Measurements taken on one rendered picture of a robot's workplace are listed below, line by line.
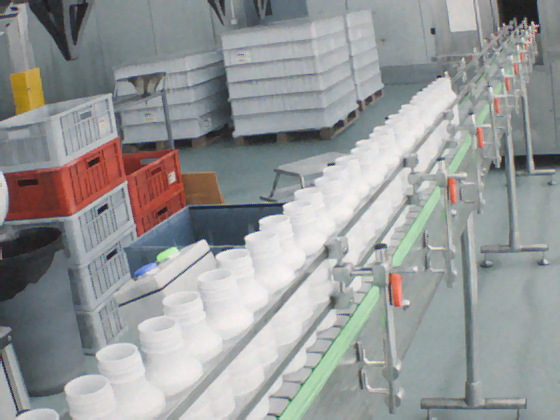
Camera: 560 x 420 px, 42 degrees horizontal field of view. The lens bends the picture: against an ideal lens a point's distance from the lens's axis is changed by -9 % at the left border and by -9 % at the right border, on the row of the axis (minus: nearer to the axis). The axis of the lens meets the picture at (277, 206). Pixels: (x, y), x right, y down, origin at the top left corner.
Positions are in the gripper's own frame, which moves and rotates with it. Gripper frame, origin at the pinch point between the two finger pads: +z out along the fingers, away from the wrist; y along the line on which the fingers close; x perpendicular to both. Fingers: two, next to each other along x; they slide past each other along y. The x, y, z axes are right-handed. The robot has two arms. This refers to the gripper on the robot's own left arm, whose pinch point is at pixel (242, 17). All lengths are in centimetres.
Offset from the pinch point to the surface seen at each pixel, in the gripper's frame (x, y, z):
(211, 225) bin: -51, 41, 50
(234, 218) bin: -51, 34, 48
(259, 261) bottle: 38.7, -14.6, 25.9
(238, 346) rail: 53, -18, 29
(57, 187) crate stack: -142, 164, 58
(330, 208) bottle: 15.2, -14.9, 27.3
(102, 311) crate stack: -150, 162, 120
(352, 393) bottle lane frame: 28, -19, 49
